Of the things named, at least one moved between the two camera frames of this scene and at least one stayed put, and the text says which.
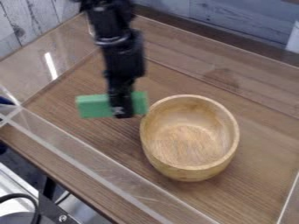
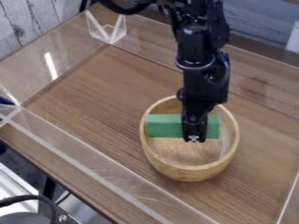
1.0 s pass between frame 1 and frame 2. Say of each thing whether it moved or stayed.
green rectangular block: moved
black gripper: moved
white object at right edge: stayed
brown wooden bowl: stayed
